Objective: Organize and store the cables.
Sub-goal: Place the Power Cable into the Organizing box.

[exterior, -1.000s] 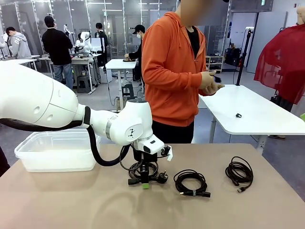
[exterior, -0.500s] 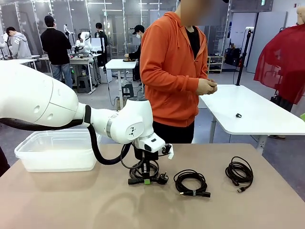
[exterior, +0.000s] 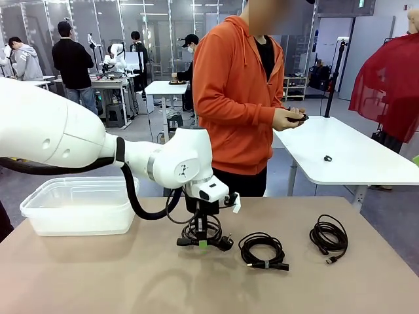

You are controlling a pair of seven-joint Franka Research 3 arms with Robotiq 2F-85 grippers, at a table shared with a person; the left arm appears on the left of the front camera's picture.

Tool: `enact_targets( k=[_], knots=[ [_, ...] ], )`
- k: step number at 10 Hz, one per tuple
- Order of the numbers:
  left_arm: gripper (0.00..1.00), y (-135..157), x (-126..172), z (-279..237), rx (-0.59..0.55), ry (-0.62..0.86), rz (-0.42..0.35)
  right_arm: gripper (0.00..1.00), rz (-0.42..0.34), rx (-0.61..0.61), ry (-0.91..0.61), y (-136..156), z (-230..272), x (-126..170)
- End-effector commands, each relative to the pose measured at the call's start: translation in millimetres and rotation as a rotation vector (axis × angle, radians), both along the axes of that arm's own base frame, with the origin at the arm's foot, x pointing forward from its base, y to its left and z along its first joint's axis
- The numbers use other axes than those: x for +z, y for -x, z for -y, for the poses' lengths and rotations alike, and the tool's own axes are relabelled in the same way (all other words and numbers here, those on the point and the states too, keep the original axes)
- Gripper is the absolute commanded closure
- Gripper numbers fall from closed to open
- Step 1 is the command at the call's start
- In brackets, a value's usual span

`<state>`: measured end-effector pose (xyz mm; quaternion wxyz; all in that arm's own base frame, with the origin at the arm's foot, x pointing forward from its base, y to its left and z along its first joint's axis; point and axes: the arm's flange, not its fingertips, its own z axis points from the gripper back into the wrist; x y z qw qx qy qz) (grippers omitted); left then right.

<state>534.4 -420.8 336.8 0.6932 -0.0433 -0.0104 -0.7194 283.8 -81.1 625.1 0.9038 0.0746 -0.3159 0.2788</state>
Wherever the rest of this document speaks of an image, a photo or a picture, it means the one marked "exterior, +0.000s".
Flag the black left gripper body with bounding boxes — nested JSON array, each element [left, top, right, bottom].
[[185, 192, 222, 218]]

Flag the black power cable with plug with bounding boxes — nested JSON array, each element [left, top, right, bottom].
[[176, 214, 235, 253]]

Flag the thick black cable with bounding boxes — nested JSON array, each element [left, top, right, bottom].
[[238, 231, 291, 272]]

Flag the thin black USB cable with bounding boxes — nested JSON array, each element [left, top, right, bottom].
[[309, 214, 350, 266]]

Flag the person's right forearm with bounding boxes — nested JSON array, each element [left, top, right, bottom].
[[225, 97, 278, 131]]

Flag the person's right hand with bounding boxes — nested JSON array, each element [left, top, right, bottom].
[[273, 107, 301, 132]]

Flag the grey plastic stool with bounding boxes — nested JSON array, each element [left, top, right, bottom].
[[166, 112, 183, 131], [105, 104, 126, 128]]

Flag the person in orange hoodie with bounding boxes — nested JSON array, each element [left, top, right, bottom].
[[192, 0, 317, 198]]

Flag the clear plastic storage container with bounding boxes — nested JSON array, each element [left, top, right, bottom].
[[19, 176, 140, 237]]

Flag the white floor cabinet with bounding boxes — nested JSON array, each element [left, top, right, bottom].
[[136, 91, 155, 115]]

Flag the white background table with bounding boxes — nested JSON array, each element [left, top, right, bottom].
[[145, 80, 191, 145]]

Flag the bystander with cap and mask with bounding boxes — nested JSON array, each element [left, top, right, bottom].
[[170, 33, 200, 112]]

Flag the white shoe shelf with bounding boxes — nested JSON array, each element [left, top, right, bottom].
[[282, 75, 308, 101]]

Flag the background workbench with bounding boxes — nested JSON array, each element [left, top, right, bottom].
[[54, 73, 140, 129]]

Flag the bystander in dark top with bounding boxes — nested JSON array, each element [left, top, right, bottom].
[[130, 31, 150, 93]]

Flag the white side table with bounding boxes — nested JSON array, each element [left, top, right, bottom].
[[273, 114, 419, 210]]

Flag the black equipment bags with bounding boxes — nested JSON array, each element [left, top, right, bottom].
[[308, 63, 335, 92]]

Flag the black tripod pole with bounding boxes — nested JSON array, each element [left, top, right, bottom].
[[323, 37, 348, 118]]

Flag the dark object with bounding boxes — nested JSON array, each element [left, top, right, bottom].
[[0, 199, 14, 243]]

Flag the bystander in black jacket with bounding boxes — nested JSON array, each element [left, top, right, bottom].
[[51, 21, 99, 115]]

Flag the red sheer cape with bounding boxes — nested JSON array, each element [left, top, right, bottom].
[[348, 32, 419, 144]]

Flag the bystander in grey hoodie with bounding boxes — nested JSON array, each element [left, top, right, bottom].
[[7, 36, 45, 81]]

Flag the beige mannequin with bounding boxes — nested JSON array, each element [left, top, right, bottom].
[[407, 8, 419, 35]]

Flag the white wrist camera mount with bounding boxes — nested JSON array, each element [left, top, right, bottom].
[[218, 192, 242, 214]]

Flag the black robot cable hose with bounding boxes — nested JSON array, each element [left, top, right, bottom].
[[0, 137, 184, 225]]

